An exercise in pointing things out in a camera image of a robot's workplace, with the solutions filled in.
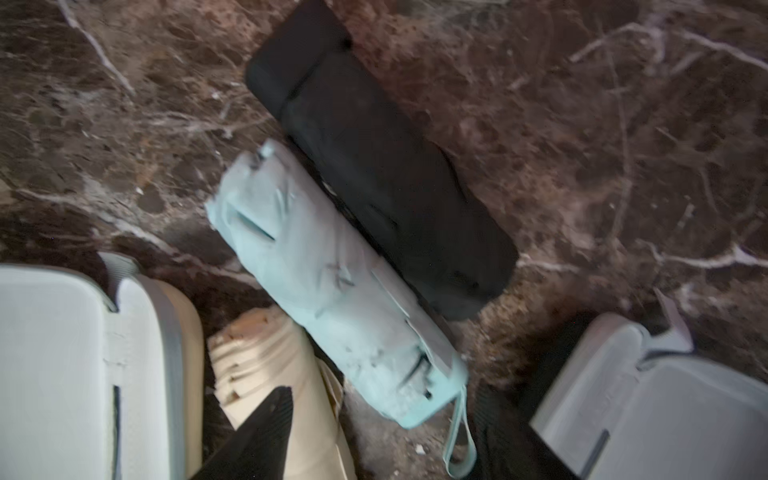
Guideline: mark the black folded umbrella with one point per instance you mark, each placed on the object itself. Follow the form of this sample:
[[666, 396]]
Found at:
[[402, 188]]

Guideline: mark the beige folded umbrella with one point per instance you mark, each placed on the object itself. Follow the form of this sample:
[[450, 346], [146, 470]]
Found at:
[[263, 349]]

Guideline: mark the middle open white umbrella case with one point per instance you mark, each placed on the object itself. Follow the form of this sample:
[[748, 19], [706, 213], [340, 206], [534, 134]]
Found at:
[[99, 383]]

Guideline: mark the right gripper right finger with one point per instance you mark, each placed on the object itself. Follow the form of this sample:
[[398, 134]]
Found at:
[[507, 445]]

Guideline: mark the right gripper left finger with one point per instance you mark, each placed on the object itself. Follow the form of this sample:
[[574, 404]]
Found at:
[[258, 449]]

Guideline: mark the right open grey umbrella case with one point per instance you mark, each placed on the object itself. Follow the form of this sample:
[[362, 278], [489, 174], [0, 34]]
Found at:
[[631, 405]]

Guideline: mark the mint green umbrella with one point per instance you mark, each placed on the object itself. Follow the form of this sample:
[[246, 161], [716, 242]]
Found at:
[[288, 234]]

